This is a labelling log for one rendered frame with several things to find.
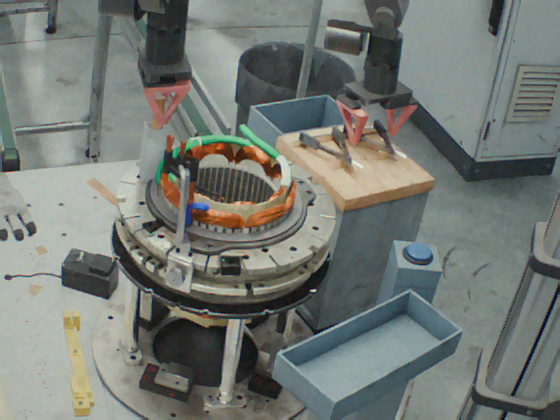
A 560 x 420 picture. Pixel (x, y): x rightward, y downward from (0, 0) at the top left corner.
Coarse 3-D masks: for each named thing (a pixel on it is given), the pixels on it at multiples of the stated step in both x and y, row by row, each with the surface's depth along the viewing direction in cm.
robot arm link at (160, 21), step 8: (176, 0) 121; (184, 0) 122; (168, 8) 122; (176, 8) 122; (184, 8) 123; (152, 16) 123; (160, 16) 122; (168, 16) 122; (176, 16) 123; (184, 16) 124; (152, 24) 124; (160, 24) 123; (168, 24) 123; (176, 24) 123; (184, 24) 125; (160, 32) 125
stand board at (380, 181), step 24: (288, 144) 161; (336, 144) 163; (360, 144) 165; (384, 144) 166; (312, 168) 155; (360, 168) 158; (384, 168) 159; (408, 168) 160; (336, 192) 151; (360, 192) 152; (384, 192) 153; (408, 192) 157
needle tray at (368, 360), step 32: (352, 320) 125; (384, 320) 132; (416, 320) 133; (448, 320) 128; (288, 352) 119; (320, 352) 124; (352, 352) 126; (384, 352) 127; (416, 352) 127; (448, 352) 127; (288, 384) 118; (320, 384) 120; (352, 384) 120; (384, 384) 118; (320, 416) 114; (352, 416) 122; (384, 416) 128
